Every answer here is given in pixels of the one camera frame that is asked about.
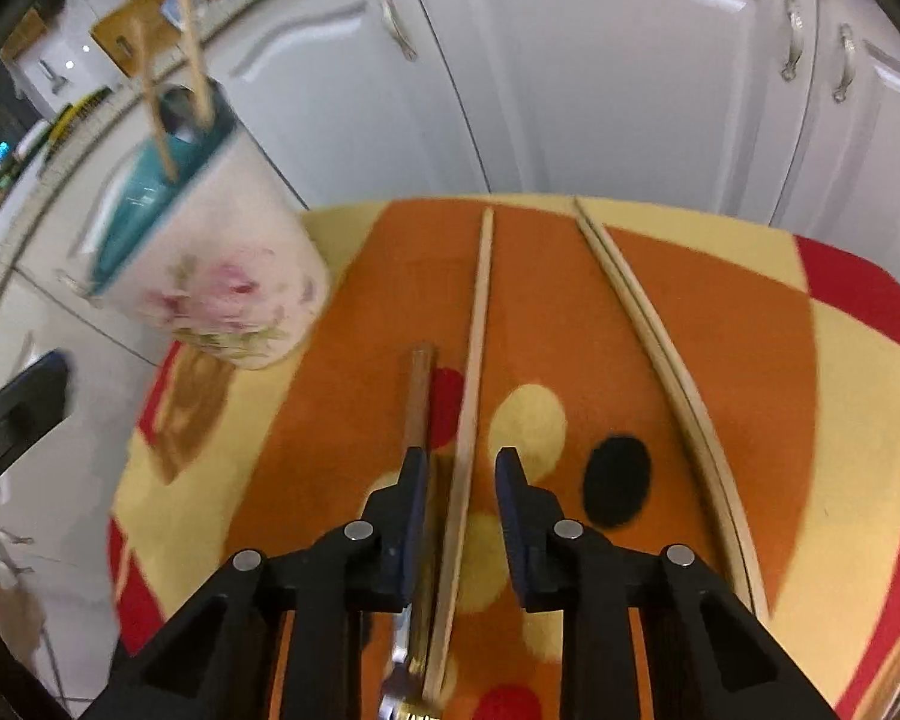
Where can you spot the orange yellow printed blanket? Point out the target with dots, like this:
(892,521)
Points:
(330,427)

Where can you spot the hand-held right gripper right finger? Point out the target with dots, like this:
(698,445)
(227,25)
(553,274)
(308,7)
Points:
(511,525)

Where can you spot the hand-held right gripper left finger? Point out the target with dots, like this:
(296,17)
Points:
(418,517)

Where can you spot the blue white packet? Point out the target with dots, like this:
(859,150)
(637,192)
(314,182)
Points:
(172,7)

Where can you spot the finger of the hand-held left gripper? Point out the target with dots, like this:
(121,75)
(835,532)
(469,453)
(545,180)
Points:
(22,412)

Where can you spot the white cabinet door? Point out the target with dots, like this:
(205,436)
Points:
(877,150)
(330,90)
(615,90)
(52,360)

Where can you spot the floral ceramic utensil cup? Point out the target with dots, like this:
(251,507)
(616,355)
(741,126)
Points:
(217,262)

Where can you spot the wooden cutting board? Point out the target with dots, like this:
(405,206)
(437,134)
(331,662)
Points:
(127,34)

